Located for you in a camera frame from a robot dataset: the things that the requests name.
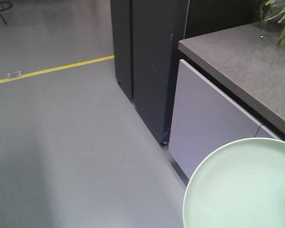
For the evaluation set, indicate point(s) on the light green round plate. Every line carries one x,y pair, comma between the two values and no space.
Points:
239,185

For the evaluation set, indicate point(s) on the dark grey tall cabinet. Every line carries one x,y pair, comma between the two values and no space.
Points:
145,38

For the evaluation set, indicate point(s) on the grey counter cabinet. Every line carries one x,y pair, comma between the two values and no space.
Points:
230,86

